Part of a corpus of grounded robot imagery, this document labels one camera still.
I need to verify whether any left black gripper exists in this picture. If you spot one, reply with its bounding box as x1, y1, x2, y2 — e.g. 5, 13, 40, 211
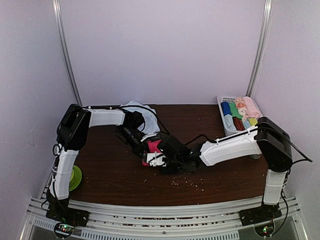
118, 126, 149, 160

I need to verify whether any magenta pink towel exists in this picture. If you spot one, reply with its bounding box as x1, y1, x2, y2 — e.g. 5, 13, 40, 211
142, 140, 161, 166

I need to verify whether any white plastic basket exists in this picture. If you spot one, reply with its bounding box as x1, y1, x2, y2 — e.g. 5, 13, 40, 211
217, 95, 263, 136

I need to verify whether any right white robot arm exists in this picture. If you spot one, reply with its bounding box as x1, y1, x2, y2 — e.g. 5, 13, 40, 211
157, 117, 293, 221

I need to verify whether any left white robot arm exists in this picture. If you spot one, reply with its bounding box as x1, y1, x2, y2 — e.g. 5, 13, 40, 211
49, 103, 167, 202

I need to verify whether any light blue rolled towel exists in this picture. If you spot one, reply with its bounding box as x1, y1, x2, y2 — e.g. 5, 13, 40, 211
224, 114, 237, 131

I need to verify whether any dark red rolled towel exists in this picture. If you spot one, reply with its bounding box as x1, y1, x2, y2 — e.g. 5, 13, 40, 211
232, 116, 246, 131

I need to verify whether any green rolled towel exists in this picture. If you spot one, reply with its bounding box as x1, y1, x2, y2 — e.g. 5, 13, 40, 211
228, 102, 243, 120

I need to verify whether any cream patterned mug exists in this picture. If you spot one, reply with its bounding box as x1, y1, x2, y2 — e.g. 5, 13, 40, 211
250, 154, 261, 160

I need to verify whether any green plate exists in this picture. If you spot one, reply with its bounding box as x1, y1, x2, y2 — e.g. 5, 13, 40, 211
68, 165, 82, 192

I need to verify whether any yellow rolled towel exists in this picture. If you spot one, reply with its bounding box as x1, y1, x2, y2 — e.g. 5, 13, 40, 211
248, 117, 258, 126

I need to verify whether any cartoon print rolled towel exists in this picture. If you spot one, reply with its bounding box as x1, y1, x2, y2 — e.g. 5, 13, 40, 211
234, 97, 248, 119

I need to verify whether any light pink rolled towel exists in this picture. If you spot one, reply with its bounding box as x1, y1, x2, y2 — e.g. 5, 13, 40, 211
243, 96, 260, 119

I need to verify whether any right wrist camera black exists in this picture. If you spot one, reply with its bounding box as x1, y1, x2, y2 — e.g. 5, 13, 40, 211
157, 135, 189, 160

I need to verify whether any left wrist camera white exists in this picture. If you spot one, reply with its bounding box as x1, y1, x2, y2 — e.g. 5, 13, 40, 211
146, 152, 167, 167

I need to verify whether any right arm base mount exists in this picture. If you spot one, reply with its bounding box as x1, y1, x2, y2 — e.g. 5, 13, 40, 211
238, 203, 282, 226

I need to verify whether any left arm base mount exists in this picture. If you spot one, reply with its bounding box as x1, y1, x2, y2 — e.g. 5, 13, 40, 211
45, 205, 90, 227

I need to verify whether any aluminium front rail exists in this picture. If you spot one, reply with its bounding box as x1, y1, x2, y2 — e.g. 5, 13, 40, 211
18, 197, 308, 240

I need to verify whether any left aluminium post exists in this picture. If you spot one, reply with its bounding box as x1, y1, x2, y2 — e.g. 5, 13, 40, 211
52, 0, 83, 106

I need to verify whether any aluminium post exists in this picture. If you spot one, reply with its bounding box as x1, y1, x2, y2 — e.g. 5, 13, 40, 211
246, 0, 274, 98
52, 0, 83, 106

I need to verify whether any right aluminium post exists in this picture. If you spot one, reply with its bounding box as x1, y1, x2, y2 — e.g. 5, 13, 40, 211
246, 0, 274, 98

